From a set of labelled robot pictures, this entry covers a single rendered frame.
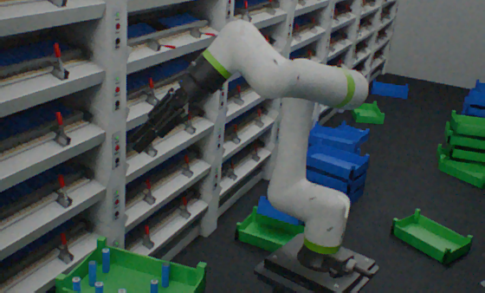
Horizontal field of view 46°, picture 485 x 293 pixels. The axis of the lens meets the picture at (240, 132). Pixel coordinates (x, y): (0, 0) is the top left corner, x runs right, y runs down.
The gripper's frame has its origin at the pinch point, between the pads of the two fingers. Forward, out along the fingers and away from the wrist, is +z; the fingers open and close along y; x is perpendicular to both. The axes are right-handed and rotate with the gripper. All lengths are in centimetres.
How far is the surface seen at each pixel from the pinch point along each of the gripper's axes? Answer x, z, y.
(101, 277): -12.1, 31.5, -15.3
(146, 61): -4.4, -8.6, 41.6
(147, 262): -18.3, 21.2, -15.7
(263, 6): -60, -53, 117
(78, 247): -20, 45, 16
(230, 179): -96, 15, 85
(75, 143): 4.7, 17.7, 16.0
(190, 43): -19, -21, 59
